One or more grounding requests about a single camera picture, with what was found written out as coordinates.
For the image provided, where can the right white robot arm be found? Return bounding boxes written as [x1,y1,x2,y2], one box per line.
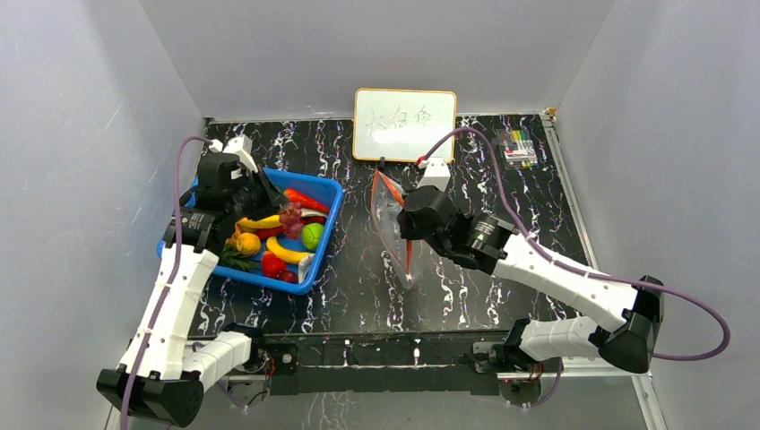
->
[397,185,662,374]

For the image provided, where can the red toy pepper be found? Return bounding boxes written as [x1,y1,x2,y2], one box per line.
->
[260,251,288,279]

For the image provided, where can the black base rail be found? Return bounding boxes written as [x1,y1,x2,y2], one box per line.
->
[118,331,613,398]

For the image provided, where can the small whiteboard yellow frame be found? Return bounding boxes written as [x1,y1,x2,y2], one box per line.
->
[352,88,457,162]

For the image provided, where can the orange toy carrot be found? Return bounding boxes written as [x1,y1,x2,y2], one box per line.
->
[284,188,330,214]

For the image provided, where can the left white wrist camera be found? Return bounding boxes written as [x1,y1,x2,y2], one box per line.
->
[209,135,259,173]

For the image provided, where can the grey toy fish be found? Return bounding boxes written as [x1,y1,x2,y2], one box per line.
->
[300,208,328,219]

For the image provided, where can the green toy cabbage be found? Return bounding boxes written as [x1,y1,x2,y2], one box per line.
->
[301,222,324,251]

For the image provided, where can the red toy chili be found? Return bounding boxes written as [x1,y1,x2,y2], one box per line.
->
[254,216,326,239]

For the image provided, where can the marker pen pack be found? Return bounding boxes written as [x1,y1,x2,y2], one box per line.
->
[497,129,538,169]

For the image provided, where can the yellow toy lemon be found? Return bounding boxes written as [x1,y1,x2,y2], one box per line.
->
[235,233,262,257]

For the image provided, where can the white toy radish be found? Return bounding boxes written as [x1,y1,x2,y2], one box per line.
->
[298,253,315,283]

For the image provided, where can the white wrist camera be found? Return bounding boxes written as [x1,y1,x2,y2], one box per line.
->
[416,157,451,192]
[209,135,259,173]

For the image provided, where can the dark red toy cherry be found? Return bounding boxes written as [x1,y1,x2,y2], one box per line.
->
[278,271,299,284]

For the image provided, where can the purple toy grapes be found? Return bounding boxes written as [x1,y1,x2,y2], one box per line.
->
[279,202,303,240]

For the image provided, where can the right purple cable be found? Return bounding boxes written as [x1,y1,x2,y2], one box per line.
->
[418,126,731,362]

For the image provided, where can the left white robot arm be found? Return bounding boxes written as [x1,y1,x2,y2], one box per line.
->
[96,150,286,427]

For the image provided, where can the blue plastic bin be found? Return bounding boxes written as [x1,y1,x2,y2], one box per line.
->
[156,168,343,295]

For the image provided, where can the clear orange zip bag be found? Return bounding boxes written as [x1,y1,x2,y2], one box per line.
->
[370,168,422,289]

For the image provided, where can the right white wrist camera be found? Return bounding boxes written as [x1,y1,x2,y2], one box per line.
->
[416,157,451,192]

